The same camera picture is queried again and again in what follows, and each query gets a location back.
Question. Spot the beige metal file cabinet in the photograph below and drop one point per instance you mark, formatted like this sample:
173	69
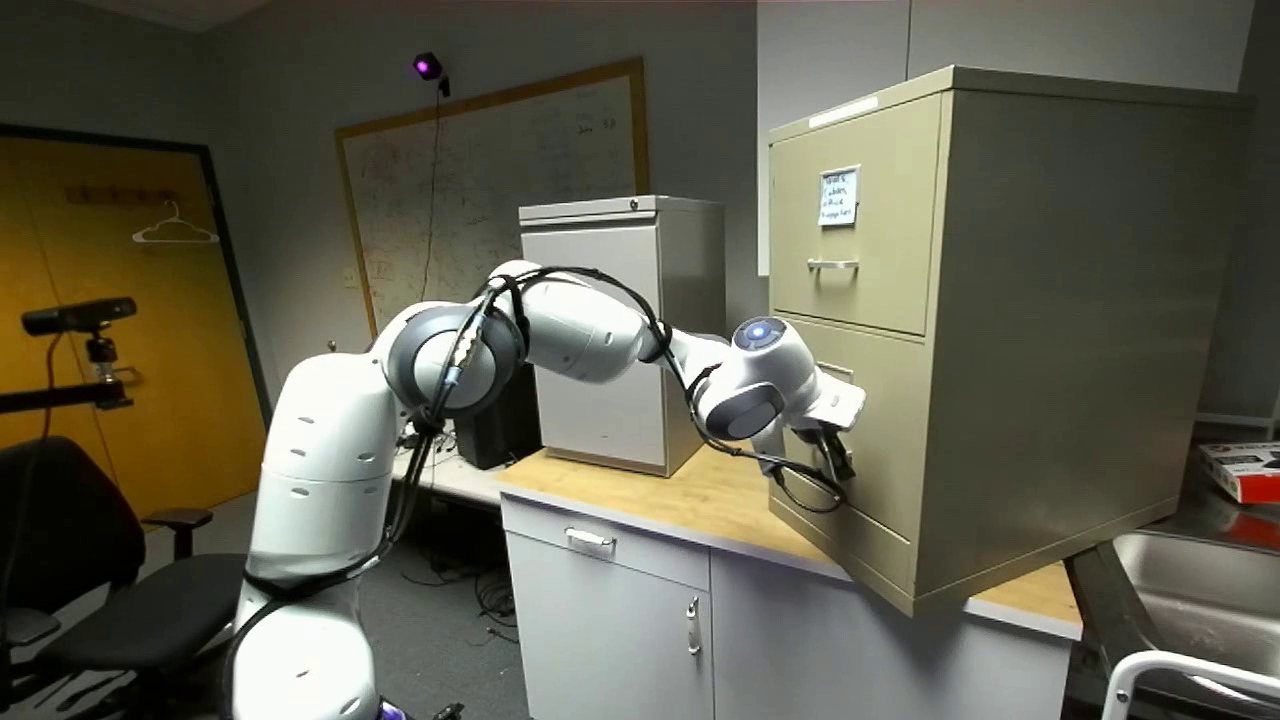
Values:
1064	335

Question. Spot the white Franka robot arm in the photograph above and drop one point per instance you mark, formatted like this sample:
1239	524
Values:
323	454

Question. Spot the white tube frame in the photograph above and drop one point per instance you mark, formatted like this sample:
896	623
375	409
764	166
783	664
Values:
1172	660

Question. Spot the steel sink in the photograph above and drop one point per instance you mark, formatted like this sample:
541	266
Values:
1201	585

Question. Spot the beige drawer with paper label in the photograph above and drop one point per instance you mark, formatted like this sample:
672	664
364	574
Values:
894	280

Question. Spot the red and white box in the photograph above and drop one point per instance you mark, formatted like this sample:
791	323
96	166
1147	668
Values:
1241	468

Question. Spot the white base cabinet wooden top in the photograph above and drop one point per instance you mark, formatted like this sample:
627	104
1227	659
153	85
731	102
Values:
612	627

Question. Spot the grey metal file cabinet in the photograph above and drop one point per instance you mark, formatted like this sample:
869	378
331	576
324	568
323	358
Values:
695	266

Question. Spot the white paper label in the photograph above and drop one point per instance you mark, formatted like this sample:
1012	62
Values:
839	197

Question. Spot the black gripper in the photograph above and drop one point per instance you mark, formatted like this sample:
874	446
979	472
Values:
835	454

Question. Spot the wood framed whiteboard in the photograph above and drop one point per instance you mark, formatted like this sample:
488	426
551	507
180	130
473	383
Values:
535	162

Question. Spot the orange door panel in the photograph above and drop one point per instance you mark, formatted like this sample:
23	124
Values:
81	280

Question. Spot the beige drawer with label holder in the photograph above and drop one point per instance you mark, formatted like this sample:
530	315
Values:
886	442

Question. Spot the purple lit wall camera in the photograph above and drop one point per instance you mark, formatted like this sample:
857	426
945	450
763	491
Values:
424	67

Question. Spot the black computer box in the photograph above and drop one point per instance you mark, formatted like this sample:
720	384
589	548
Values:
506	421

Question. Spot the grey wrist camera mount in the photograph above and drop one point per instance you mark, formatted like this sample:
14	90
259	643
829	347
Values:
839	401

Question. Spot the vertical silver cabinet pull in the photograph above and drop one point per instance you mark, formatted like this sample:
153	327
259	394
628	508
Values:
695	627

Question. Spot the horizontal silver cabinet pull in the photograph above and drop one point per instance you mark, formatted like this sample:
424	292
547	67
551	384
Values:
589	542

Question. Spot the black office chair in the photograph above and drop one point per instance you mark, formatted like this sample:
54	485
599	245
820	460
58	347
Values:
67	521

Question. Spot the cluttered white desk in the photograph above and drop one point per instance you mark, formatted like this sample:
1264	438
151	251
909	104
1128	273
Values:
466	482

